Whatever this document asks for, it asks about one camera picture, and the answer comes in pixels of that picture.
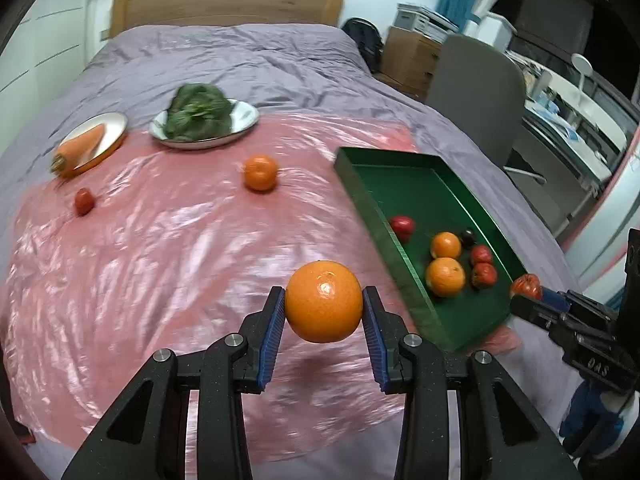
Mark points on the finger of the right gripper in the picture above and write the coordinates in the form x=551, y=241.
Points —
x=554, y=300
x=536, y=312

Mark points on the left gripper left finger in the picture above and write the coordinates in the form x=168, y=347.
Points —
x=239, y=363

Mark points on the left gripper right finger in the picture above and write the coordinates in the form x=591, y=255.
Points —
x=405, y=363

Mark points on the large red apple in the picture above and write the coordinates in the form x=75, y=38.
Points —
x=527, y=285

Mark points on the small red tomato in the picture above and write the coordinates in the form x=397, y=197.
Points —
x=484, y=275
x=84, y=202
x=481, y=254

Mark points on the large orange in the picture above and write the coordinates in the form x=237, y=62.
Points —
x=445, y=277

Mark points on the dark plum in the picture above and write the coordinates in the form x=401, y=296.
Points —
x=468, y=239

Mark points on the blue white gloved hand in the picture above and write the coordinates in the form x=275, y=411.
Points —
x=598, y=421

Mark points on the green metal tray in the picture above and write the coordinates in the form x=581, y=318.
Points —
x=383, y=184

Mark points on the pink plastic sheet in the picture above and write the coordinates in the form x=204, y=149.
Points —
x=175, y=253

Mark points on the white desk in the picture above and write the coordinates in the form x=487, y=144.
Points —
x=577, y=152

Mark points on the grey office chair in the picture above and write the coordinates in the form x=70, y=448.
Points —
x=483, y=93

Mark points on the white desk lamp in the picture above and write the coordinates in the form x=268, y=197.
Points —
x=584, y=68

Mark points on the white plate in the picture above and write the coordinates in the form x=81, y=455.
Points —
x=244, y=117

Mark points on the green leafy spinach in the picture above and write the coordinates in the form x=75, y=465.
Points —
x=198, y=112

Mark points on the gold rimmed plate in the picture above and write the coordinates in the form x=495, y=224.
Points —
x=116, y=128

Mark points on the carrot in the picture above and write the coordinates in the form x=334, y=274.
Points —
x=71, y=153

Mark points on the wooden nightstand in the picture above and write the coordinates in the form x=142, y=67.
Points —
x=409, y=61

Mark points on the grey bed duvet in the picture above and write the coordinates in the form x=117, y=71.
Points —
x=285, y=69

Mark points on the stack of boxes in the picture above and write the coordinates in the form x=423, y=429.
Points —
x=424, y=21

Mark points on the black backpack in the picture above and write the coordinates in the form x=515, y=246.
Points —
x=368, y=40

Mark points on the wooden headboard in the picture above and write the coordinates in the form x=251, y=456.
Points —
x=128, y=14

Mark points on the white wardrobe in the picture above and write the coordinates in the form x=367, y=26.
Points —
x=46, y=52

